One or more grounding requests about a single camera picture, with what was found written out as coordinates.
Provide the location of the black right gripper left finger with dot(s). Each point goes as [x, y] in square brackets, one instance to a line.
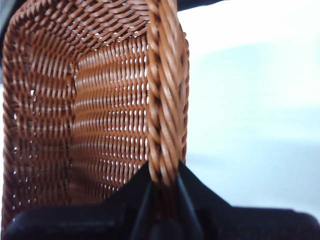
[100, 222]

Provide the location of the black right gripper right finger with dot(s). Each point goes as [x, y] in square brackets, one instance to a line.
[237, 225]

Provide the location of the brown wicker basket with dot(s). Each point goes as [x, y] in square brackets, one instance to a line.
[100, 100]

